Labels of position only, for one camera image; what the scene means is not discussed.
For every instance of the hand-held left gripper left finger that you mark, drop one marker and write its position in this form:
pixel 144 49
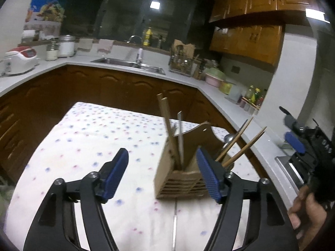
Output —
pixel 118 171

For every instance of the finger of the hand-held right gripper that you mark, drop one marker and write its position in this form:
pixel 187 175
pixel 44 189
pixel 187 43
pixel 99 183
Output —
pixel 294 141

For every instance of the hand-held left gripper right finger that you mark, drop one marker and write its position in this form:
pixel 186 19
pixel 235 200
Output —
pixel 208 172

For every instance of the wooden utensil holder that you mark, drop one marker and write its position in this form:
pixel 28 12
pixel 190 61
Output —
pixel 178 183

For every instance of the metal utensil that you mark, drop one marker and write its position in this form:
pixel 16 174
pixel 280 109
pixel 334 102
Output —
pixel 180 138

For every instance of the wooden chopstick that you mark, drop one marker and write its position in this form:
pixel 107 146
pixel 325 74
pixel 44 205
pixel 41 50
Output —
pixel 236 137
pixel 248 143

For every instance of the wooden utensil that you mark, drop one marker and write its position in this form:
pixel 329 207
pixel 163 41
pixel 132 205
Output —
pixel 165 117

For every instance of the person's right hand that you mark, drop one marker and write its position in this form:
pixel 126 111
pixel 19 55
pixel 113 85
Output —
pixel 308 214

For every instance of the stainless steel tray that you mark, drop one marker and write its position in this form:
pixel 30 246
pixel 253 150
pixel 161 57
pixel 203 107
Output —
pixel 282 167

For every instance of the dotted white tablecloth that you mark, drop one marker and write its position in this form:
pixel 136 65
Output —
pixel 91 141

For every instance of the metal spoon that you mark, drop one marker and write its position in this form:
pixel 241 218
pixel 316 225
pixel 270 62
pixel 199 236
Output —
pixel 229 137

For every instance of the spice jar rack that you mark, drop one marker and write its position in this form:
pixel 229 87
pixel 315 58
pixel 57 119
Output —
pixel 248 106

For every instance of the yellow green bottle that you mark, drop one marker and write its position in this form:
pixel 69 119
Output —
pixel 257 95

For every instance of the green cap bottle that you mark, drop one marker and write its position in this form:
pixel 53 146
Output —
pixel 250 92

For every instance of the translucent pitcher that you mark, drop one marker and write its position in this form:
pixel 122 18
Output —
pixel 235 94

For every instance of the lower wooden cabinets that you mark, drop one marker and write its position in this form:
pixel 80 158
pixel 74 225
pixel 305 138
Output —
pixel 117 89

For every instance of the wooden cabinets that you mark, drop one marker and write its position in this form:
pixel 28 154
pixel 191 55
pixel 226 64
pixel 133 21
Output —
pixel 117 89
pixel 251 39

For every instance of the green mug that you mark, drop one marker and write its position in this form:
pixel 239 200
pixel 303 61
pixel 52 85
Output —
pixel 225 87

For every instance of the pink basin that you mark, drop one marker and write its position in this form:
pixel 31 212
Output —
pixel 212 80

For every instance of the stainless steel sink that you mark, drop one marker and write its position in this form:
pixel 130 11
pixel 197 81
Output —
pixel 117 62

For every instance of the upper wooden cabinets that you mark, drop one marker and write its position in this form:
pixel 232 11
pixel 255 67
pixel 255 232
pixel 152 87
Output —
pixel 251 39

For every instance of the metal dish rack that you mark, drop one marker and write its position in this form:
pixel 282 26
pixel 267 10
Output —
pixel 182 64

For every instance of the chrome faucet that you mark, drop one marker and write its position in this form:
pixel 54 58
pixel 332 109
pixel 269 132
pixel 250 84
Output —
pixel 140 55

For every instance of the pink hanging cloth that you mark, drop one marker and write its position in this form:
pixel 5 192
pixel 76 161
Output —
pixel 105 46

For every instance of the wooden cutting board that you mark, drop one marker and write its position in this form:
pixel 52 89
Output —
pixel 187 47

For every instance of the white hanging cloth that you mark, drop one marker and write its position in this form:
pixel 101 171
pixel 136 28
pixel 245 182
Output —
pixel 84 45

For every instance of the white cooker pot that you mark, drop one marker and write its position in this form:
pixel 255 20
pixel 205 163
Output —
pixel 66 48

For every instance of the glass jar with lid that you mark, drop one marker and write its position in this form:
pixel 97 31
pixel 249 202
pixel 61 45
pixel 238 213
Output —
pixel 51 53

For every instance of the dark bottle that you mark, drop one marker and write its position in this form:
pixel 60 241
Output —
pixel 159 41

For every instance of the red white rice cooker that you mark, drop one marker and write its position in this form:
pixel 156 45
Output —
pixel 21 62

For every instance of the dark kitchen window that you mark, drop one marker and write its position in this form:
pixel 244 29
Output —
pixel 117 10

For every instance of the paper towel roll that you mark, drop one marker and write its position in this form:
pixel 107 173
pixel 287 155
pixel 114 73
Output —
pixel 28 36

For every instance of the dark wall outlet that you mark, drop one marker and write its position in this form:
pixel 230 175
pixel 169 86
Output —
pixel 235 70

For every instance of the fruit beach wall poster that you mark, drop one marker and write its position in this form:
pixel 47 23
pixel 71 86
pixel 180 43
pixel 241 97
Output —
pixel 49 7

